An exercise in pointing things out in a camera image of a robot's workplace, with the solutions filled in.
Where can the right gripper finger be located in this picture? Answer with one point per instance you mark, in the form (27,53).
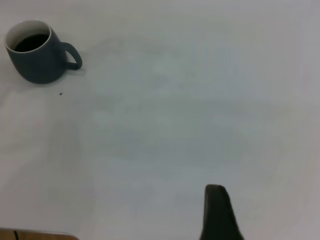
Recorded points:
(217,217)

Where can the dark grey coffee mug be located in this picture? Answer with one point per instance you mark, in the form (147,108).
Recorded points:
(37,62)

